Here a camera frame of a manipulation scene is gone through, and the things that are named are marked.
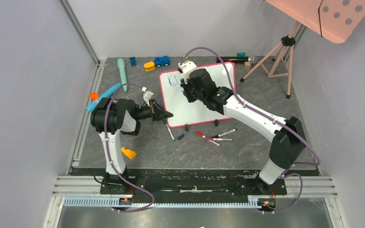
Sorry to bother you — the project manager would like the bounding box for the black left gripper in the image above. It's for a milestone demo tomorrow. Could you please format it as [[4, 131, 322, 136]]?
[[134, 99, 173, 122]]

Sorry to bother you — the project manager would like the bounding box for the pink framed whiteboard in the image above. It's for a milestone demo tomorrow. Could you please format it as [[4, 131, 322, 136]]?
[[159, 62, 236, 128]]

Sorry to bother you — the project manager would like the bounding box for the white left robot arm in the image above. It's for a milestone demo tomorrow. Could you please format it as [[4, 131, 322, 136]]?
[[90, 98, 173, 194]]

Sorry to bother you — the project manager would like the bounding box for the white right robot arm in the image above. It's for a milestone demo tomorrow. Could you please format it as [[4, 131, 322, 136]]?
[[178, 67, 306, 194]]

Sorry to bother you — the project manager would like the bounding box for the green capped marker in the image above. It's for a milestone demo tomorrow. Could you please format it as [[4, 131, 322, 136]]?
[[163, 119, 176, 141]]

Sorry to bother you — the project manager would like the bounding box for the blue toy car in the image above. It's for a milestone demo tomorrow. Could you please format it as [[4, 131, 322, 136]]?
[[154, 56, 171, 67]]

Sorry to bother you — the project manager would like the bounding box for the red capped marker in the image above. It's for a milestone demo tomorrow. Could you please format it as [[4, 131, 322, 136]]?
[[195, 131, 221, 147]]

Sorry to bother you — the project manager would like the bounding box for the yellow oval toy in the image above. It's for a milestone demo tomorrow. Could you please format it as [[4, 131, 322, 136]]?
[[144, 61, 156, 72]]

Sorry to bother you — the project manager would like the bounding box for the orange wedge block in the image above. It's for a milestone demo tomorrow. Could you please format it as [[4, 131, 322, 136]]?
[[121, 147, 137, 160]]

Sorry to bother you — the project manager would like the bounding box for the wooden cube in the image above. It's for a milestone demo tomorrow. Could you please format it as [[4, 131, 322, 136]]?
[[243, 62, 252, 69]]

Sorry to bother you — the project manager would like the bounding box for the purple capped marker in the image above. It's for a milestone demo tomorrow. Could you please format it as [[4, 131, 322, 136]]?
[[208, 137, 234, 142]]

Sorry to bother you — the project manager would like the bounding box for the black capped marker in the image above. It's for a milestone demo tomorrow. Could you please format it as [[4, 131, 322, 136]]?
[[212, 128, 237, 138]]

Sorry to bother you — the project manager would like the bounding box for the dark blue block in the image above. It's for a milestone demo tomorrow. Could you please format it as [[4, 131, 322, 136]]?
[[130, 57, 137, 67]]

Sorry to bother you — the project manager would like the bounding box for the teal toy microphone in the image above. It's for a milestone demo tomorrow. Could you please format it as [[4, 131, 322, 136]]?
[[117, 58, 128, 92]]

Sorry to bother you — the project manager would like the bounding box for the small orange toy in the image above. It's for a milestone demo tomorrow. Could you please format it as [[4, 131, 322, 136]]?
[[89, 92, 100, 101]]

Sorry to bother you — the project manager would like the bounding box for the large light blue marker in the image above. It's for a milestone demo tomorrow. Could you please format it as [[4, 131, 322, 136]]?
[[86, 83, 121, 113]]

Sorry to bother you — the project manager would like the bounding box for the pink tripod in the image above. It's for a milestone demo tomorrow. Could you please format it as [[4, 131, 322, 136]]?
[[240, 21, 300, 99]]

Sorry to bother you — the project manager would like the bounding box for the pink perforated panel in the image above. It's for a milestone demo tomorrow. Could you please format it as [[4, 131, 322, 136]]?
[[266, 0, 365, 44]]

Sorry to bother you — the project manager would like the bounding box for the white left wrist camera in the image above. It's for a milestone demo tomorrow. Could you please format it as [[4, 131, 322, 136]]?
[[141, 86, 154, 105]]

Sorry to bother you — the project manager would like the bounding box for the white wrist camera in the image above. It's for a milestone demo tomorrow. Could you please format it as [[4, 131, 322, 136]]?
[[178, 60, 197, 84], [141, 86, 154, 105]]

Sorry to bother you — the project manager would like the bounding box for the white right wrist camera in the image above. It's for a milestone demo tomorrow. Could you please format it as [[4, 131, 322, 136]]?
[[178, 60, 197, 84]]

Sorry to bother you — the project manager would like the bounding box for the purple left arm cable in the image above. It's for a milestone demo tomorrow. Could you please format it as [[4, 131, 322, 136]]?
[[104, 83, 155, 214]]

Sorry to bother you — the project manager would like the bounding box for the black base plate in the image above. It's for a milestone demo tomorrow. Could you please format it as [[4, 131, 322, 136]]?
[[100, 169, 287, 204]]

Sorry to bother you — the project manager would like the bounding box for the white toothed cable rail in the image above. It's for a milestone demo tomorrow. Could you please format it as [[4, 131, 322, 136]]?
[[63, 196, 261, 209]]

